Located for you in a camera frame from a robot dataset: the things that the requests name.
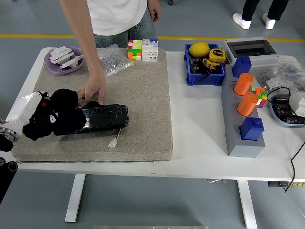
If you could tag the clear bag of screws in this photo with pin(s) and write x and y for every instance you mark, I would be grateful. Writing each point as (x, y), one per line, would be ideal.
(114, 62)

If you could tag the translucent white plastic box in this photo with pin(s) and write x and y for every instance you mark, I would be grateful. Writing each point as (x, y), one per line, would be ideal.
(297, 102)

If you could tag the white plastic bracket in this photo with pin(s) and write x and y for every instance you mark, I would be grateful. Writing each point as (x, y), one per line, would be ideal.
(72, 60)

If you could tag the yellow round tape measure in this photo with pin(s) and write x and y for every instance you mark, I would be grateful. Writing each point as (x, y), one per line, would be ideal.
(216, 55)

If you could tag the clear bag of small parts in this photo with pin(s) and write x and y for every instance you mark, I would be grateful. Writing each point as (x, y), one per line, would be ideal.
(267, 77)
(293, 69)

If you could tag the orange cylinder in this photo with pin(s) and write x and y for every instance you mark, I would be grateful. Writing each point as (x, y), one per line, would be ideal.
(243, 84)
(246, 105)

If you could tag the purple tray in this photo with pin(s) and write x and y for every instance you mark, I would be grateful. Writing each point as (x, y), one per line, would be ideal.
(54, 70)

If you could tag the yellow and black tool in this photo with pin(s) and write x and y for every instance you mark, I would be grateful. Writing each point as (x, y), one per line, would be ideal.
(209, 64)

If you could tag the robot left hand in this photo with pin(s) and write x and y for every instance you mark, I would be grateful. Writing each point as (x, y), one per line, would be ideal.
(22, 107)

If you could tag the small multicoloured puzzle cube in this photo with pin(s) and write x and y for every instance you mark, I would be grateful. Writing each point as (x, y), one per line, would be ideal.
(261, 95)

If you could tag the black power strip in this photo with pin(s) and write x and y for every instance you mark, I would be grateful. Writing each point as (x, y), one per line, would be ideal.
(276, 184)

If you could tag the blue square block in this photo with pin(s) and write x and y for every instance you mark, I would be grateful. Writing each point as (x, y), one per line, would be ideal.
(241, 66)
(251, 130)

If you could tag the grey-brown mat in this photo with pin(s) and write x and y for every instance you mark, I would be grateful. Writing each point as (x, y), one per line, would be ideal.
(133, 95)

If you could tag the blue plastic bin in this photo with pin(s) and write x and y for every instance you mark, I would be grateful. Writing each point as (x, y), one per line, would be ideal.
(205, 80)

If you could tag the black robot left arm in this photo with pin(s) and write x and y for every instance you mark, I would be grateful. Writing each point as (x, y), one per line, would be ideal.
(4, 144)

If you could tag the person's left hand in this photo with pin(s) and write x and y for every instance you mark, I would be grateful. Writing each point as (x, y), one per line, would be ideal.
(156, 12)

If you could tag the blue-grey tray of electronics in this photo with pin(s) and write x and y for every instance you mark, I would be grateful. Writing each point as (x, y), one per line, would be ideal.
(281, 122)

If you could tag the white and blue block cube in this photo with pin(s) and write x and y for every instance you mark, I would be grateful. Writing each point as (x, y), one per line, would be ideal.
(150, 51)

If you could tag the metal table bracket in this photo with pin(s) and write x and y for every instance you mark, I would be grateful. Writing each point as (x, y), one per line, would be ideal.
(216, 180)

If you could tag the grey electrical enclosure box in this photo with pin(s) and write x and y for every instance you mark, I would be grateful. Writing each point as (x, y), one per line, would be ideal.
(262, 60)

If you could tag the person's right forearm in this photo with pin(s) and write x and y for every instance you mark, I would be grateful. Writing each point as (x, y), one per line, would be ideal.
(82, 35)

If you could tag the person's left forearm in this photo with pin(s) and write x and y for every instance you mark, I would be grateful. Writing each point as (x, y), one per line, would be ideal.
(153, 2)

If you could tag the yellow ball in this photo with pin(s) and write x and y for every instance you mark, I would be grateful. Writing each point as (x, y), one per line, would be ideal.
(199, 48)

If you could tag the large multicoloured puzzle cube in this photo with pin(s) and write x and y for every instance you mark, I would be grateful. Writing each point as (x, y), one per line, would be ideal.
(134, 51)

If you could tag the grey block holder base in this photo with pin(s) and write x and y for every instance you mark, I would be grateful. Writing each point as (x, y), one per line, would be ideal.
(245, 149)

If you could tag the black display panel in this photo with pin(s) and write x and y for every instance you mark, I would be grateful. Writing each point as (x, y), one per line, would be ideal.
(107, 117)

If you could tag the person's right hand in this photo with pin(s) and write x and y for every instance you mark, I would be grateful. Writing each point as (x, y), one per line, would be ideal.
(95, 83)

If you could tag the white table leg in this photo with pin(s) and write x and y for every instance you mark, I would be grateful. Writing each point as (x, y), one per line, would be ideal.
(247, 205)
(75, 198)

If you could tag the black chair caster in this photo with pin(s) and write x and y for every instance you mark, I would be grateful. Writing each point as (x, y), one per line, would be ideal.
(170, 2)

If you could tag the stacked white plastic plates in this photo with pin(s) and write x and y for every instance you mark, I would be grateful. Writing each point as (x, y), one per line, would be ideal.
(59, 53)

